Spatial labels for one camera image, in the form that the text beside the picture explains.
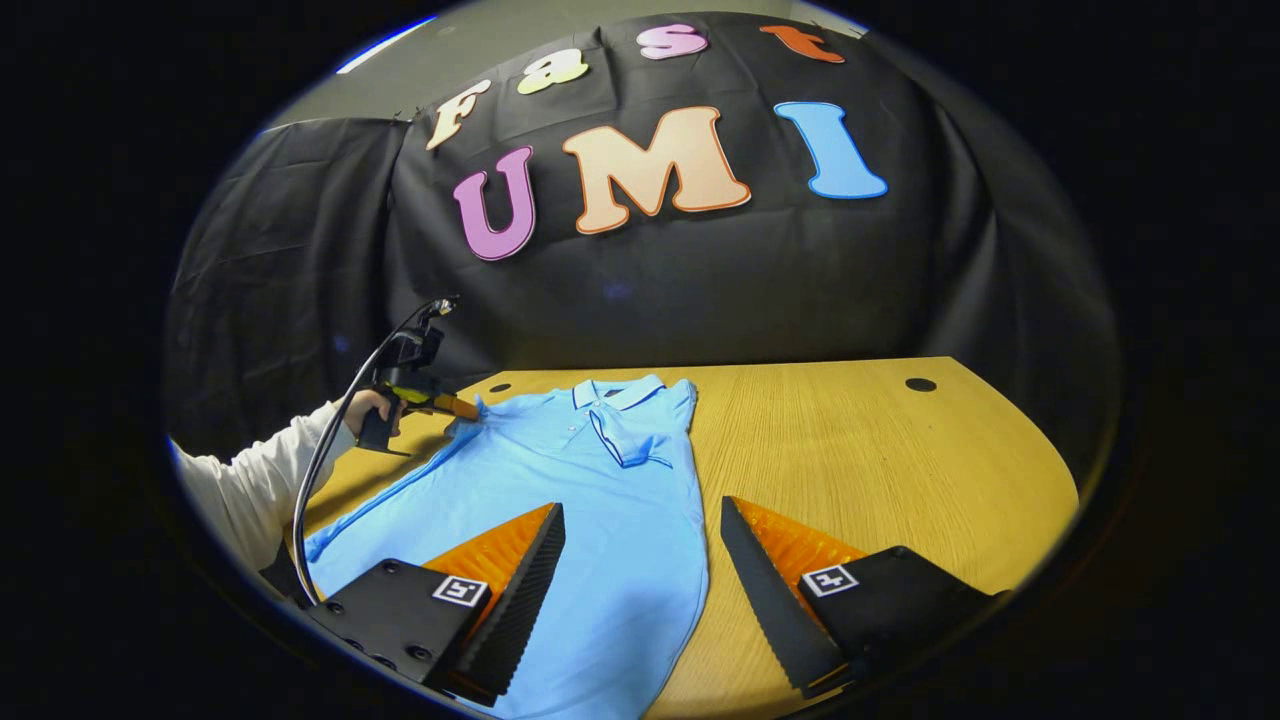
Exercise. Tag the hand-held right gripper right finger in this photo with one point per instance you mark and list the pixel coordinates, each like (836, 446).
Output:
(760, 590)

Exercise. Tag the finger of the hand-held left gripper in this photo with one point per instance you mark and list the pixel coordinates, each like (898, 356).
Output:
(458, 407)

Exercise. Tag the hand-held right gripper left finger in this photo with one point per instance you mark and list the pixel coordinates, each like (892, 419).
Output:
(525, 590)

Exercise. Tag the light blue T-shirt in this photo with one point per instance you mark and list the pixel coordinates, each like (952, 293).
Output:
(600, 480)

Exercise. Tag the black backdrop cloth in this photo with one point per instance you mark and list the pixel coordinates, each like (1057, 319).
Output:
(700, 280)

